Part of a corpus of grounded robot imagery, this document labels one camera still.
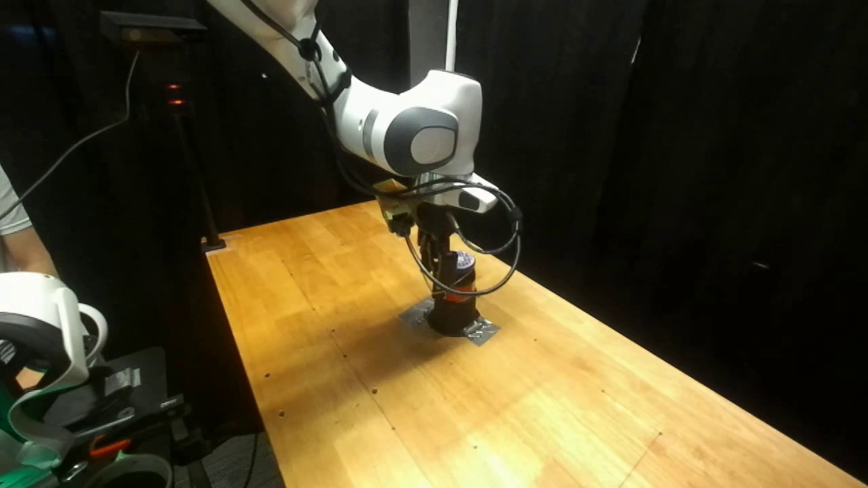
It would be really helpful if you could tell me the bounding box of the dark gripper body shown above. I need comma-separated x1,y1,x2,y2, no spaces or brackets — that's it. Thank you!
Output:
378,178,467,245

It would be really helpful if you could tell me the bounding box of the person's forearm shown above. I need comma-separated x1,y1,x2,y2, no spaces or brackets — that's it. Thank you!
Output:
0,163,60,280

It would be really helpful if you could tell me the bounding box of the black curtain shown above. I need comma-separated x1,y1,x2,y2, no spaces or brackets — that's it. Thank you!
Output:
448,0,868,471
192,0,414,228

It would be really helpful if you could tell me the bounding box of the white vertical pole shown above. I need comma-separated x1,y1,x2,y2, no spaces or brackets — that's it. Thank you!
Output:
436,0,460,77

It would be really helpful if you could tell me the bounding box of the black box with grey tape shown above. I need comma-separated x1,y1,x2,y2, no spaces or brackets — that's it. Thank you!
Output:
51,348,188,444

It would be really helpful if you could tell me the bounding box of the white round device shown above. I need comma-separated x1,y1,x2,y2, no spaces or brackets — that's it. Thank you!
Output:
0,272,111,386

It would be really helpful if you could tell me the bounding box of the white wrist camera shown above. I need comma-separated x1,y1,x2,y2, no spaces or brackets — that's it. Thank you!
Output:
454,181,501,218

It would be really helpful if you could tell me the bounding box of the thin grey cable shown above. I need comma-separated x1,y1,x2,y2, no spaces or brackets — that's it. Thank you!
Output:
0,50,144,222

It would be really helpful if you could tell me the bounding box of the orange handled tool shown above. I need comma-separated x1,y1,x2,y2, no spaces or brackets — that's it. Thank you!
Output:
83,436,136,460

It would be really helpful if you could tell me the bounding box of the green strap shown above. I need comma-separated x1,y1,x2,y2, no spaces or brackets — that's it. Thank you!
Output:
0,360,173,488

